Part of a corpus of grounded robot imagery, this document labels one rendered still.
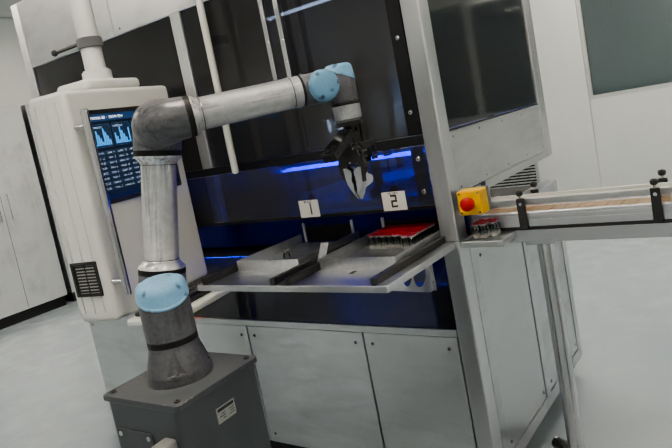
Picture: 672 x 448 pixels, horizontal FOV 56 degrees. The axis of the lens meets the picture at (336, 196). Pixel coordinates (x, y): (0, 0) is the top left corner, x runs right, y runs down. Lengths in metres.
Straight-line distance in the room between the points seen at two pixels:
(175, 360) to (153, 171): 0.45
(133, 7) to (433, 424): 1.89
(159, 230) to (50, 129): 0.72
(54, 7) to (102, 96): 0.94
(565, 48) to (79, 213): 5.16
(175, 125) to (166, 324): 0.44
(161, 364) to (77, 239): 0.81
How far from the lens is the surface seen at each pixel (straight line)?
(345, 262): 1.79
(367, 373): 2.25
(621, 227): 1.86
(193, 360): 1.49
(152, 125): 1.46
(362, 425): 2.37
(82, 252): 2.19
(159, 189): 1.57
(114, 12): 2.77
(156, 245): 1.59
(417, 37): 1.86
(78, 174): 2.12
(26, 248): 6.65
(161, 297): 1.45
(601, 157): 6.48
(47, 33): 3.17
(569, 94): 6.48
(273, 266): 1.97
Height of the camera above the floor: 1.31
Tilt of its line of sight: 7 degrees down
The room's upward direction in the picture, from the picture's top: 11 degrees counter-clockwise
